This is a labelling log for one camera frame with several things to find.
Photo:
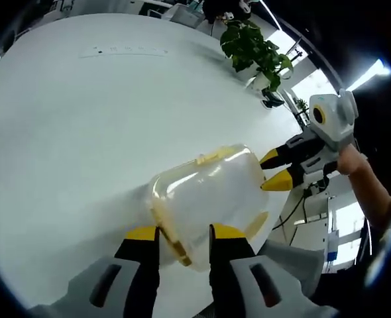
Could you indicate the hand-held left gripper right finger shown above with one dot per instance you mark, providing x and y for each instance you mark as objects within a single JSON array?
[{"x": 271, "y": 288}]

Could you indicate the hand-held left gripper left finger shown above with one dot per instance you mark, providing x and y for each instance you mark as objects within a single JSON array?
[{"x": 89, "y": 285}]

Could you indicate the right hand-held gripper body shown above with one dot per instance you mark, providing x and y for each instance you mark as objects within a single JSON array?
[{"x": 341, "y": 126}]

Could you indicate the clear plastic container box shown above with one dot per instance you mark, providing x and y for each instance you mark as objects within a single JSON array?
[{"x": 215, "y": 192}]

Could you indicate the person's right hand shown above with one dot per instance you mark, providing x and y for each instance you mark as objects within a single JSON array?
[{"x": 351, "y": 162}]

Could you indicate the grey mesh office chair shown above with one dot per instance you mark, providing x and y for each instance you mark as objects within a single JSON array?
[{"x": 295, "y": 265}]

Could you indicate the black desk stand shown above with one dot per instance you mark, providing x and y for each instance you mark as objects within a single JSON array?
[{"x": 272, "y": 99}]

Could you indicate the potted green plant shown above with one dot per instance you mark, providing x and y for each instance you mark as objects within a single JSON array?
[{"x": 252, "y": 46}]

